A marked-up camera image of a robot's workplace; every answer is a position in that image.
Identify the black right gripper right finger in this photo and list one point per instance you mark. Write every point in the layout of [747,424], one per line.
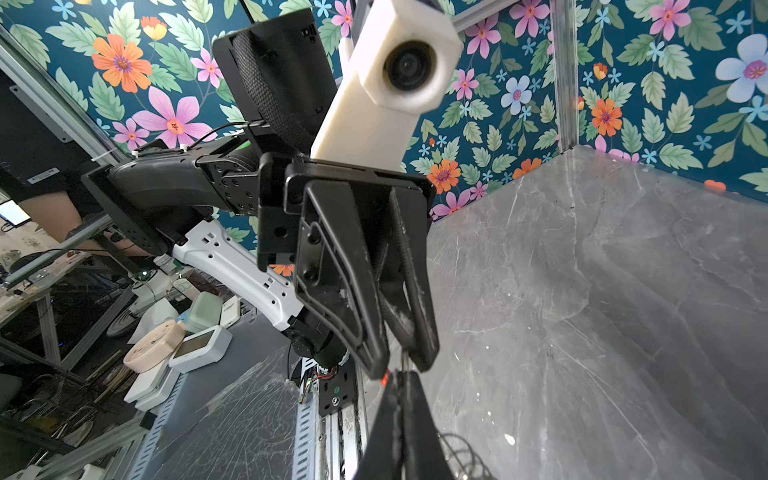
[422,453]

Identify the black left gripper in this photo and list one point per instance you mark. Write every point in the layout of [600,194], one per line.
[348,231]

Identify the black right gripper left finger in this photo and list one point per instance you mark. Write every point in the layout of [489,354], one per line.
[383,457]

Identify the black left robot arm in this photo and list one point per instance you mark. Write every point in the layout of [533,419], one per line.
[198,203]

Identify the white digital clock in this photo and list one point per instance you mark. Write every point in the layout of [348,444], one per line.
[201,349]

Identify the beige round alarm clock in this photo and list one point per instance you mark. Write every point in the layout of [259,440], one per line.
[153,348]

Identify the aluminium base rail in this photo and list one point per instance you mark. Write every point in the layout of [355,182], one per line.
[332,425]

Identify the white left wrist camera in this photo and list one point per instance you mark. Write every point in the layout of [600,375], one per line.
[403,58]

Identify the aluminium frame corner post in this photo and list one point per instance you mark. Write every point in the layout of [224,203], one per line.
[563,14]

